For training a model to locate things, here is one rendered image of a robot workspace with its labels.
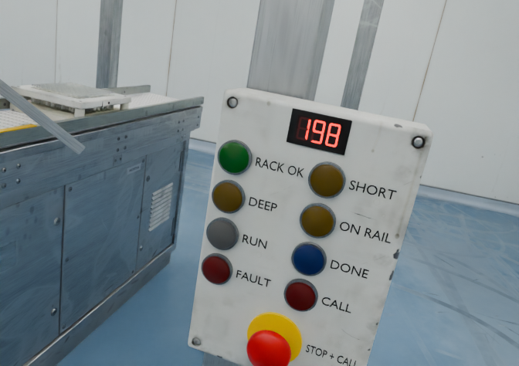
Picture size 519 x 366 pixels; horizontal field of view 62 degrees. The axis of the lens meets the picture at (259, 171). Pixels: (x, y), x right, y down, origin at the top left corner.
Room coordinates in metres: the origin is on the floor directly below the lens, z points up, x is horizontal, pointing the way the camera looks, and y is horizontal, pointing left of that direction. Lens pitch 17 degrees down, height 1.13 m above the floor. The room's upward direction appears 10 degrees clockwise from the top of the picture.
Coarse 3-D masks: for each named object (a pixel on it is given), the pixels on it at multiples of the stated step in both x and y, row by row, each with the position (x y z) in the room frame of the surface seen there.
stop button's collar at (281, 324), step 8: (272, 312) 0.34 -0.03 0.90; (256, 320) 0.34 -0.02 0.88; (264, 320) 0.34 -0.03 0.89; (272, 320) 0.34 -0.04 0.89; (280, 320) 0.34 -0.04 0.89; (288, 320) 0.33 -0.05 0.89; (248, 328) 0.34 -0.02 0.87; (256, 328) 0.34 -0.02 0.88; (264, 328) 0.34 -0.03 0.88; (272, 328) 0.34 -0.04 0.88; (280, 328) 0.33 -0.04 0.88; (288, 328) 0.33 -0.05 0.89; (296, 328) 0.33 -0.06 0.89; (248, 336) 0.34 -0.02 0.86; (288, 336) 0.33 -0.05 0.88; (296, 336) 0.33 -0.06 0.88; (296, 344) 0.33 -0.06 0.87; (296, 352) 0.33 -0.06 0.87; (312, 352) 0.33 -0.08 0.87
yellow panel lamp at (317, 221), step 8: (312, 208) 0.33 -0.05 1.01; (320, 208) 0.33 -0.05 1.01; (304, 216) 0.33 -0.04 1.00; (312, 216) 0.33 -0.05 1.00; (320, 216) 0.33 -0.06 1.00; (328, 216) 0.33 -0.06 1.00; (304, 224) 0.33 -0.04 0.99; (312, 224) 0.33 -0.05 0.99; (320, 224) 0.33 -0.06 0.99; (328, 224) 0.33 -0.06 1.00; (312, 232) 0.33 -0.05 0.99; (320, 232) 0.33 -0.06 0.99; (328, 232) 0.33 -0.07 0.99
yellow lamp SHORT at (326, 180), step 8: (320, 168) 0.33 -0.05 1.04; (328, 168) 0.33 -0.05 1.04; (336, 168) 0.33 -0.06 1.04; (312, 176) 0.33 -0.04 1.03; (320, 176) 0.33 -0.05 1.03; (328, 176) 0.33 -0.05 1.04; (336, 176) 0.33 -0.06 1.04; (312, 184) 0.33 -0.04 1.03; (320, 184) 0.33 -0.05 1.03; (328, 184) 0.33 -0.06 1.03; (336, 184) 0.33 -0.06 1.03; (320, 192) 0.33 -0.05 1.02; (328, 192) 0.33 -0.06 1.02; (336, 192) 0.33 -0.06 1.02
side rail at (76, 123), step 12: (132, 108) 1.38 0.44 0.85; (144, 108) 1.44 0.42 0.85; (156, 108) 1.51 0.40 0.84; (168, 108) 1.60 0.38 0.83; (180, 108) 1.70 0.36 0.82; (60, 120) 1.06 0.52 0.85; (72, 120) 1.09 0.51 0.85; (84, 120) 1.14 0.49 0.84; (96, 120) 1.18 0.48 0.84; (108, 120) 1.24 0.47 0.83; (120, 120) 1.30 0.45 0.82; (12, 132) 0.90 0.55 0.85; (24, 132) 0.93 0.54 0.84; (36, 132) 0.97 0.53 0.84; (48, 132) 1.01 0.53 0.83; (0, 144) 0.87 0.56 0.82
